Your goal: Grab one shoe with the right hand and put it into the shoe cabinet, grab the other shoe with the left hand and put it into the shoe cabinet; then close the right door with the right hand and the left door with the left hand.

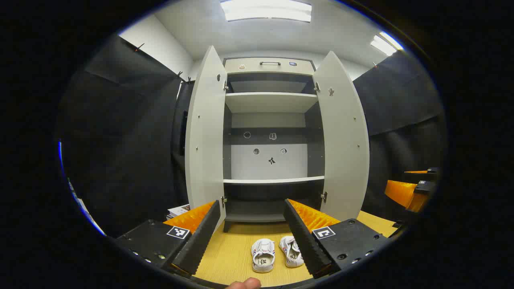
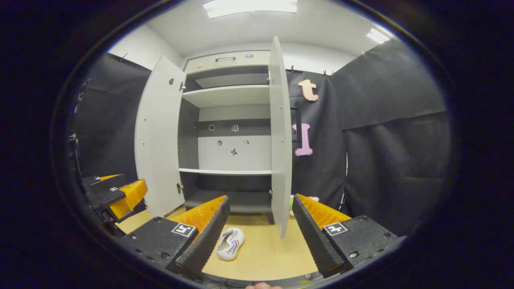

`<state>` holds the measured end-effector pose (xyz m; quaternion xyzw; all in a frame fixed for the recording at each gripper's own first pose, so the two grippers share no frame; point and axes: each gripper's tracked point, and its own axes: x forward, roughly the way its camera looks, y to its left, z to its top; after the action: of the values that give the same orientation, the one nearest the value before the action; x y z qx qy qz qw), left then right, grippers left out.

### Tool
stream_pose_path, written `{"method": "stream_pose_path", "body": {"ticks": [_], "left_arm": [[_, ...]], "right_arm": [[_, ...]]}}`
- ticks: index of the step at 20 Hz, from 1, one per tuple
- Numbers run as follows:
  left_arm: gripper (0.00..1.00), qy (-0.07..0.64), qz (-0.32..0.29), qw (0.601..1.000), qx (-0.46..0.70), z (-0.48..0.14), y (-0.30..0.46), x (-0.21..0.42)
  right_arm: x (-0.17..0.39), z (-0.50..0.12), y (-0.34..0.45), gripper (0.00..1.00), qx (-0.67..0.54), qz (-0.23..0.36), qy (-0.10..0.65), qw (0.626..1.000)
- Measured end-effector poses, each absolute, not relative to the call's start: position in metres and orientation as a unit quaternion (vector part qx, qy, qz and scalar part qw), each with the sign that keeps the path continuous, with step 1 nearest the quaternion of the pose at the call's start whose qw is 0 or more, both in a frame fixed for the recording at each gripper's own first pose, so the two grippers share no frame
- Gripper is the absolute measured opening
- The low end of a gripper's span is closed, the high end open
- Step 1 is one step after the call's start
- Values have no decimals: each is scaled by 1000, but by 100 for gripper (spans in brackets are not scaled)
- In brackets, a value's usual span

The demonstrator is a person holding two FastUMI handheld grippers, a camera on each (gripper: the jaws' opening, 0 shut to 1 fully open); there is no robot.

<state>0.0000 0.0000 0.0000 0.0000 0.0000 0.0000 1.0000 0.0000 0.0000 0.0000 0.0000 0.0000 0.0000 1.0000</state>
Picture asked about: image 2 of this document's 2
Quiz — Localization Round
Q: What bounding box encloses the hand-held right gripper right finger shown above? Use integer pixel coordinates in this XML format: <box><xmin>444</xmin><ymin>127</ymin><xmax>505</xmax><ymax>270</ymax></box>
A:
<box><xmin>292</xmin><ymin>194</ymin><xmax>406</xmax><ymax>278</ymax></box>

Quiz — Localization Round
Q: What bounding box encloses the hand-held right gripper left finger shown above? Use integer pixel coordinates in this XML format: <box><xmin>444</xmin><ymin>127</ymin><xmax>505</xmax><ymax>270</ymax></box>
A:
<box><xmin>118</xmin><ymin>195</ymin><xmax>231</xmax><ymax>277</ymax></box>

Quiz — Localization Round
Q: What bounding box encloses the white canvas shoe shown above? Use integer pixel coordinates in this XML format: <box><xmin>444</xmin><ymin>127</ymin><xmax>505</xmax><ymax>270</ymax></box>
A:
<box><xmin>216</xmin><ymin>228</ymin><xmax>245</xmax><ymax>261</ymax></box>

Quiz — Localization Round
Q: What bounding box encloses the white cabinet door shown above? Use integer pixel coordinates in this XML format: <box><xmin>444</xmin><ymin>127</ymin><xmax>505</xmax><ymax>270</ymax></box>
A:
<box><xmin>135</xmin><ymin>56</ymin><xmax>187</xmax><ymax>218</ymax></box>
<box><xmin>268</xmin><ymin>36</ymin><xmax>293</xmax><ymax>239</ymax></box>

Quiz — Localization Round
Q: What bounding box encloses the white shoe cabinet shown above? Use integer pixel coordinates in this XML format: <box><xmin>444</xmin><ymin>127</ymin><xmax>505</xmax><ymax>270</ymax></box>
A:
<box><xmin>178</xmin><ymin>51</ymin><xmax>275</xmax><ymax>225</ymax></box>

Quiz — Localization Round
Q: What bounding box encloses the white cabinet drawer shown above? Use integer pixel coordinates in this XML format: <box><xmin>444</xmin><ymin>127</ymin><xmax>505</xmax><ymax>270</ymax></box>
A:
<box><xmin>184</xmin><ymin>51</ymin><xmax>270</xmax><ymax>75</ymax></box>

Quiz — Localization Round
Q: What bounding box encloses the green pink plush toy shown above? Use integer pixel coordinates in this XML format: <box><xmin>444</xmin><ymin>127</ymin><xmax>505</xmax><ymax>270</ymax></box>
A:
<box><xmin>289</xmin><ymin>195</ymin><xmax>320</xmax><ymax>217</ymax></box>

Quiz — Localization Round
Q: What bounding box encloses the black backdrop cloth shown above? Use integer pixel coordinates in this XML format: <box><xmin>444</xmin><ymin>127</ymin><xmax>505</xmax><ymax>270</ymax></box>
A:
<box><xmin>72</xmin><ymin>38</ymin><xmax>452</xmax><ymax>237</ymax></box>

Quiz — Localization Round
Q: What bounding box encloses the ceiling light panel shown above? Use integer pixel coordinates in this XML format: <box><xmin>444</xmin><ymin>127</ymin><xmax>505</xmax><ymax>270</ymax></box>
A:
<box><xmin>366</xmin><ymin>28</ymin><xmax>390</xmax><ymax>44</ymax></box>
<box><xmin>203</xmin><ymin>0</ymin><xmax>298</xmax><ymax>19</ymax></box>

